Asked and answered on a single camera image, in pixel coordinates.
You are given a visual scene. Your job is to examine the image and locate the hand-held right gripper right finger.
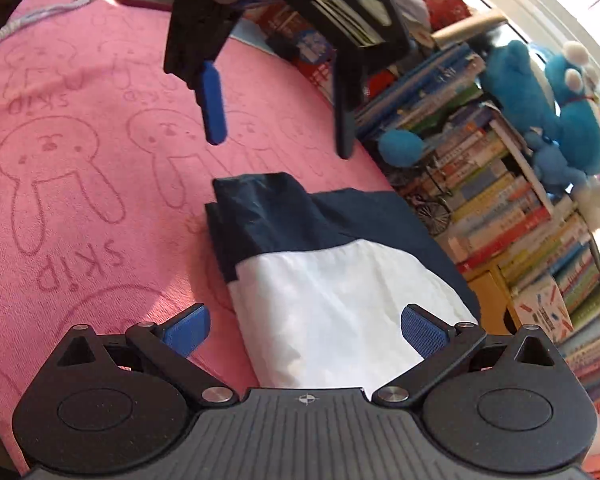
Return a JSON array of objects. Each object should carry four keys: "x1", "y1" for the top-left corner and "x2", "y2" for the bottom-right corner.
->
[{"x1": 371, "y1": 304, "x2": 563, "y2": 407}]

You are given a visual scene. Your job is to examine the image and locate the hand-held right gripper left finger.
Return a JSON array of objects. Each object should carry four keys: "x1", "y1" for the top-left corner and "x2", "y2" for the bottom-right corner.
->
[{"x1": 55, "y1": 302, "x2": 240, "y2": 408}]

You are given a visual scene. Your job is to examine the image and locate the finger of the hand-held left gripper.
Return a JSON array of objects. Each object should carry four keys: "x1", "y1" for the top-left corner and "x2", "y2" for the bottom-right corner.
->
[
  {"x1": 194, "y1": 60, "x2": 227, "y2": 146},
  {"x1": 332, "y1": 57, "x2": 367, "y2": 160}
]

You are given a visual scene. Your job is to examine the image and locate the navy and white jacket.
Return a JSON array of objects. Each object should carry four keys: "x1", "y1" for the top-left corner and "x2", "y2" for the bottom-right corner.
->
[{"x1": 204, "y1": 172, "x2": 482, "y2": 391}]

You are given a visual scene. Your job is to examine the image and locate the red plastic crate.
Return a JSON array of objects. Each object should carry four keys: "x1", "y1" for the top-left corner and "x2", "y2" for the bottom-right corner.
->
[{"x1": 257, "y1": 2, "x2": 396, "y2": 106}]

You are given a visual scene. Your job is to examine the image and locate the light blue booklet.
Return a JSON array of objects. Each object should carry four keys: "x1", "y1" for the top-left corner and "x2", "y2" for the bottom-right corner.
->
[{"x1": 229, "y1": 7, "x2": 286, "y2": 58}]

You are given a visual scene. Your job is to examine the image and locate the blue plush ball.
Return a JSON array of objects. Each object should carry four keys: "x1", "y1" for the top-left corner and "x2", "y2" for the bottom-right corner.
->
[{"x1": 377, "y1": 129, "x2": 426, "y2": 168}]

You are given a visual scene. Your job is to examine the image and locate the wooden drawer box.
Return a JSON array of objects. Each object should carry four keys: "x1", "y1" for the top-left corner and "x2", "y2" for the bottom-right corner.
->
[{"x1": 467, "y1": 265, "x2": 523, "y2": 336}]

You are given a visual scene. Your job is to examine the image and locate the pink rabbit print blanket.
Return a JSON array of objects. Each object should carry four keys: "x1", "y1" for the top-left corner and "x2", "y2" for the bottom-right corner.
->
[{"x1": 0, "y1": 0, "x2": 411, "y2": 476}]

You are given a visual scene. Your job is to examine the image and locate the black model bicycle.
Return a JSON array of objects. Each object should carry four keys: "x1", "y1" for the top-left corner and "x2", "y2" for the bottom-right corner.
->
[{"x1": 390, "y1": 152, "x2": 453, "y2": 237}]

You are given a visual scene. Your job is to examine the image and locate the white printed cardboard box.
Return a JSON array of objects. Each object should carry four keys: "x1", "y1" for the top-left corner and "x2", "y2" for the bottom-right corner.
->
[{"x1": 512, "y1": 274, "x2": 576, "y2": 346}]

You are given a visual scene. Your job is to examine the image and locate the red plastic bag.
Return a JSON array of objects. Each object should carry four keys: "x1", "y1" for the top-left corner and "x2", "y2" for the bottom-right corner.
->
[{"x1": 410, "y1": 0, "x2": 472, "y2": 31}]

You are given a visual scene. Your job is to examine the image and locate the beige cardboard tube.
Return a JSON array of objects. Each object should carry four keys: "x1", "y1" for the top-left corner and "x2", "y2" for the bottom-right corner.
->
[{"x1": 432, "y1": 12, "x2": 508, "y2": 50}]

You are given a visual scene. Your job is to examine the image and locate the row of books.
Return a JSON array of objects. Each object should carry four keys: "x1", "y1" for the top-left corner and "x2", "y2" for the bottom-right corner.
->
[{"x1": 352, "y1": 42, "x2": 600, "y2": 411}]

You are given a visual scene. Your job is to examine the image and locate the blue plush toy white eyes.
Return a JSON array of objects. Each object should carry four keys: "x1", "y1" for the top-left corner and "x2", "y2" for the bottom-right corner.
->
[{"x1": 527, "y1": 40, "x2": 600, "y2": 196}]

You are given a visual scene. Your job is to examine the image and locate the white cord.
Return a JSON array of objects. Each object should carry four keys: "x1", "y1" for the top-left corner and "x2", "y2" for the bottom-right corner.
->
[{"x1": 0, "y1": 0, "x2": 118, "y2": 53}]

